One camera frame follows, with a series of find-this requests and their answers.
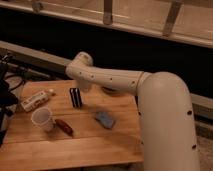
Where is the white plastic cup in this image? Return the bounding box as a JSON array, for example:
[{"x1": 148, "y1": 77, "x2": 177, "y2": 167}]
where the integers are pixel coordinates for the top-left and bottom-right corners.
[{"x1": 31, "y1": 107, "x2": 54, "y2": 132}]

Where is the red brown pocket knife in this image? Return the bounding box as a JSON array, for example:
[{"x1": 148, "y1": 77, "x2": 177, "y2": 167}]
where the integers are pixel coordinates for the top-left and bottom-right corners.
[{"x1": 55, "y1": 119, "x2": 73, "y2": 136}]

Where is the black equipment with cables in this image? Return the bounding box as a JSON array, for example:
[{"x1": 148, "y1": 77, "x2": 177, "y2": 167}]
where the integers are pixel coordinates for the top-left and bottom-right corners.
[{"x1": 0, "y1": 54, "x2": 25, "y2": 147}]

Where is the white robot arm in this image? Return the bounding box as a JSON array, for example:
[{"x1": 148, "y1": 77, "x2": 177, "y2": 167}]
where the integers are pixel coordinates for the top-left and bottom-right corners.
[{"x1": 65, "y1": 52, "x2": 200, "y2": 171}]

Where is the black round bowl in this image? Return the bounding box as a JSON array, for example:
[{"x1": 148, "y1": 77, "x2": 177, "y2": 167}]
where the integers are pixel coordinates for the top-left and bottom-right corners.
[{"x1": 102, "y1": 87, "x2": 119, "y2": 94}]

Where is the blue sponge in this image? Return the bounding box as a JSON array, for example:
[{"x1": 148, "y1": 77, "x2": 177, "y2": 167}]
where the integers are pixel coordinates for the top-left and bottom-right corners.
[{"x1": 95, "y1": 111, "x2": 115, "y2": 129}]

